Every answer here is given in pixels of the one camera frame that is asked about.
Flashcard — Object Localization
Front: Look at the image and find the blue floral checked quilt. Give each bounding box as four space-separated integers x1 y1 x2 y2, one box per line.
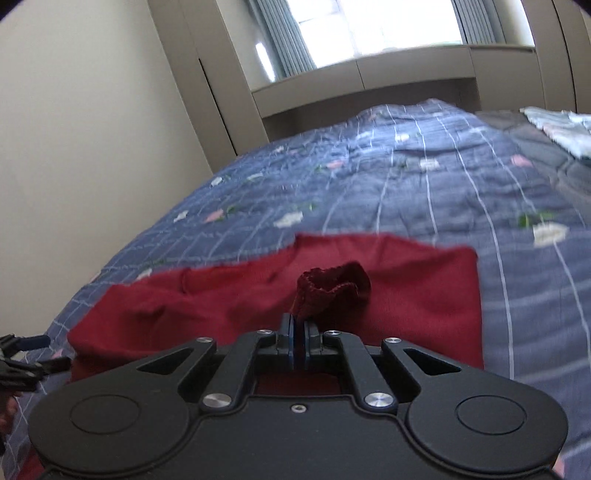
0 98 591 480

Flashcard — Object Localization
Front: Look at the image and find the red knit garment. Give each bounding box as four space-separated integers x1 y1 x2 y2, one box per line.
0 232 485 480

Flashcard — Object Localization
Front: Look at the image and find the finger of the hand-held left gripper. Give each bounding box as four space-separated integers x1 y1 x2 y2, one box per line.
0 334 49 357
0 357 73 394

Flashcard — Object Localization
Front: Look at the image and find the bright window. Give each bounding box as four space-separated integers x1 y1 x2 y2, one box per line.
286 0 463 71

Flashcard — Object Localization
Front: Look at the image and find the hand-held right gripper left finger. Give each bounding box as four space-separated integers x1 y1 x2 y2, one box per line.
134 314 295 415

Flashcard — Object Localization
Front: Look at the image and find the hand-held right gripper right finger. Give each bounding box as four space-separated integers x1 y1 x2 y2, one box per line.
298 319 467 411

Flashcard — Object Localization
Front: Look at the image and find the light blue curtain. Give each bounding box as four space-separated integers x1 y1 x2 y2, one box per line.
244 0 317 78
450 0 507 45

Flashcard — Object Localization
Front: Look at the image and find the light blue patterned cloth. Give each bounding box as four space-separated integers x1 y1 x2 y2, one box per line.
519 106 591 161

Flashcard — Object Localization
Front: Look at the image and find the person's left hand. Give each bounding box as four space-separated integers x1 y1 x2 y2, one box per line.
0 396 20 433

